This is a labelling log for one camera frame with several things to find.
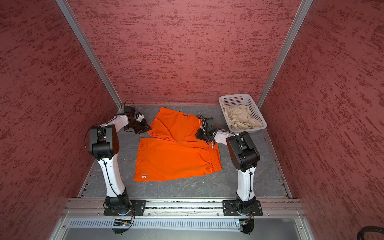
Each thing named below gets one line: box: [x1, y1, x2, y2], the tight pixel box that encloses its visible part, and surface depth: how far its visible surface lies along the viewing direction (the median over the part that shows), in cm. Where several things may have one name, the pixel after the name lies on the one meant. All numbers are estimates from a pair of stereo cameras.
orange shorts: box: [133, 107, 223, 182], surface depth 96 cm
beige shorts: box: [221, 101, 263, 130], surface depth 111 cm
